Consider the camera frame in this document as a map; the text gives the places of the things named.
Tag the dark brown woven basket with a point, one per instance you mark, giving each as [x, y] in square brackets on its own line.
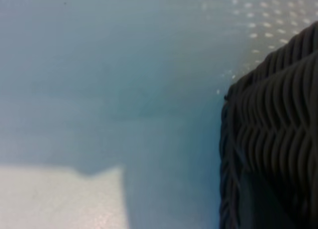
[273, 114]

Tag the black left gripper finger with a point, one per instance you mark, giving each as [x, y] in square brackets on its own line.
[258, 209]

